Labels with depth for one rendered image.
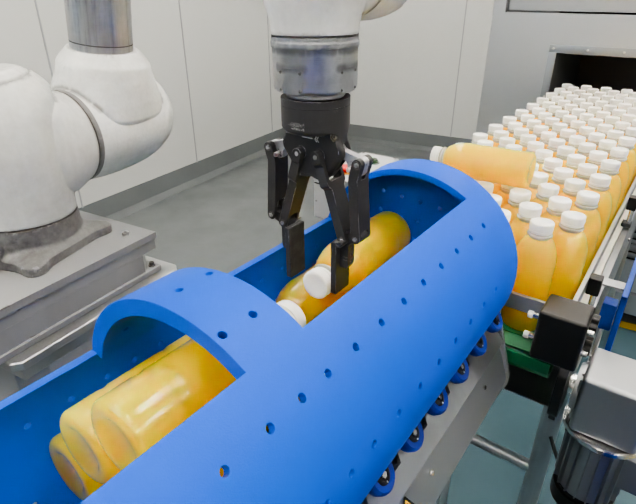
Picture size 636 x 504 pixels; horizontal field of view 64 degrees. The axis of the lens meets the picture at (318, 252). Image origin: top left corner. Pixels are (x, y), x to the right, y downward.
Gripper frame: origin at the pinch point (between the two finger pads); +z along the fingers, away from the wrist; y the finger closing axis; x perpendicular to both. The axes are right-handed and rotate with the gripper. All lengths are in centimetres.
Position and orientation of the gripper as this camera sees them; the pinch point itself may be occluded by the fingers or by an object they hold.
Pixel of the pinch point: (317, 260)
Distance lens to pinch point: 63.6
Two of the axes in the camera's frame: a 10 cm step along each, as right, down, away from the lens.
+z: 0.1, 8.9, 4.6
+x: 5.9, -3.8, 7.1
